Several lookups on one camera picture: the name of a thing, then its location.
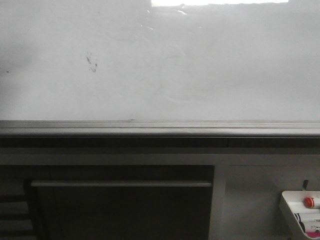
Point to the pink item in holder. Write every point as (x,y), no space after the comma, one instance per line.
(315,234)

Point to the grey aluminium whiteboard tray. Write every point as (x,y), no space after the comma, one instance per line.
(159,134)

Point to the dark metal hook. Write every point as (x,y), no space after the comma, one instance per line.
(305,184)

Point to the black capped marker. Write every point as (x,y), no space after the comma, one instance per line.
(310,222)

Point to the dark chair backrest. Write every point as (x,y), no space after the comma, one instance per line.
(146,202)

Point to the red capped marker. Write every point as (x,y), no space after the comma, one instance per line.
(311,202)

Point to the white whiteboard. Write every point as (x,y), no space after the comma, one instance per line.
(145,60)

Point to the white marker holder box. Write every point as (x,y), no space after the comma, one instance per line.
(291,202)

